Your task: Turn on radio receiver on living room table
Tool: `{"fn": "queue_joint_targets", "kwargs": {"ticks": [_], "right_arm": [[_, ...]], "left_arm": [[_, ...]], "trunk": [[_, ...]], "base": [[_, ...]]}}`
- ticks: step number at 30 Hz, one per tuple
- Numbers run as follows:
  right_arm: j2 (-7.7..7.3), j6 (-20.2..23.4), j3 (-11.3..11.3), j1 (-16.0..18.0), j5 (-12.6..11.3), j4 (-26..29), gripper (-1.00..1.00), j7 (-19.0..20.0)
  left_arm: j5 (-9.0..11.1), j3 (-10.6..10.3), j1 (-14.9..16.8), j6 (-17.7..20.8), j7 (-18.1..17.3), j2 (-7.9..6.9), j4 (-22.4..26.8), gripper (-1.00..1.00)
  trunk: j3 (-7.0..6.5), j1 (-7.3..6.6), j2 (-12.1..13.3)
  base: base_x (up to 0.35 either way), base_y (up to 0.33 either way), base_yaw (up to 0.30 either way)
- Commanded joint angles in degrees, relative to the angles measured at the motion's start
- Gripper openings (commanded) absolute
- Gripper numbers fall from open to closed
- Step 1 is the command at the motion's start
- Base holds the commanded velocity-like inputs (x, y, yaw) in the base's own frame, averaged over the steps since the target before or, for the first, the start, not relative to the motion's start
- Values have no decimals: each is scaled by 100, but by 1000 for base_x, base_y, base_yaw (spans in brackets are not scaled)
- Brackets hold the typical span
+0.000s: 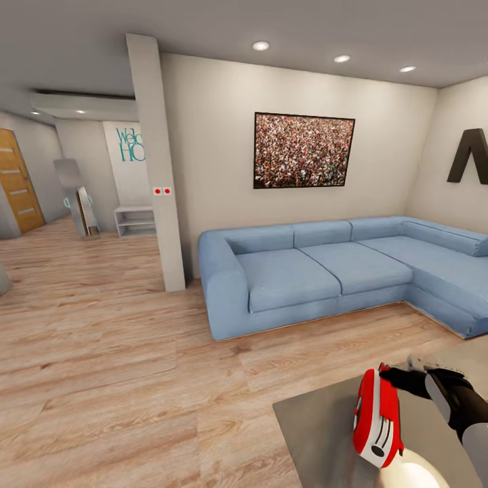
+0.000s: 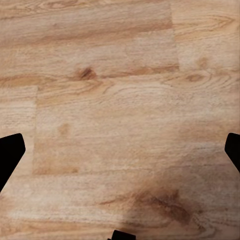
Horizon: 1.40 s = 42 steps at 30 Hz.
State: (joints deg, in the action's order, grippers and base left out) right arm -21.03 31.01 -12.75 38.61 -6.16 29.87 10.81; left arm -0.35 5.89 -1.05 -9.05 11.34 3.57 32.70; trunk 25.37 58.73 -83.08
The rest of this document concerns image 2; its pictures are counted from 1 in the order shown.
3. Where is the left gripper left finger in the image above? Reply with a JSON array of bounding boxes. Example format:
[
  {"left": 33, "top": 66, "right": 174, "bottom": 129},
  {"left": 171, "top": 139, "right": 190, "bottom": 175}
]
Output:
[{"left": 0, "top": 133, "right": 26, "bottom": 192}]

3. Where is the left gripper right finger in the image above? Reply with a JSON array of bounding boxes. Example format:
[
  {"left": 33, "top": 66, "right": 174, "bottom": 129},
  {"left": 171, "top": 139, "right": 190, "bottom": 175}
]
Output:
[{"left": 224, "top": 133, "right": 240, "bottom": 172}]

